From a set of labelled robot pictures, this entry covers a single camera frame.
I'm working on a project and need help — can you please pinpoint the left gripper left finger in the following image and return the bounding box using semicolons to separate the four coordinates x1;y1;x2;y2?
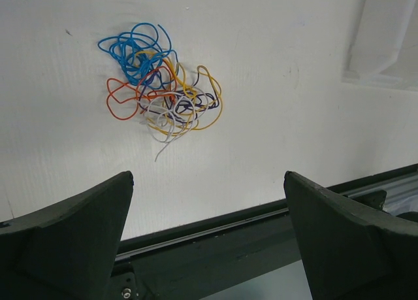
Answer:
1;171;134;299

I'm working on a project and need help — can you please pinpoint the yellow wire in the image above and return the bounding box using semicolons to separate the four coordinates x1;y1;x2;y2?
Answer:
133;50;223;136

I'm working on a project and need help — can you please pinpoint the white foam compartment tray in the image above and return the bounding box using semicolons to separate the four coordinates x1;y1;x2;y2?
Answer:
342;0;417;92

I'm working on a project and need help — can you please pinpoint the dark purple wire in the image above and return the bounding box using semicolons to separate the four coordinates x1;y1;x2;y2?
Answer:
138;67;220;124

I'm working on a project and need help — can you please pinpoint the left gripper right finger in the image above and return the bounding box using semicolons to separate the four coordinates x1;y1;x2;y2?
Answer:
283;171;417;299

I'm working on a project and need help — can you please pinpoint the aluminium front rail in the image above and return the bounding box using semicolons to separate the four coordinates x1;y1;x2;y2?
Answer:
105;165;417;299

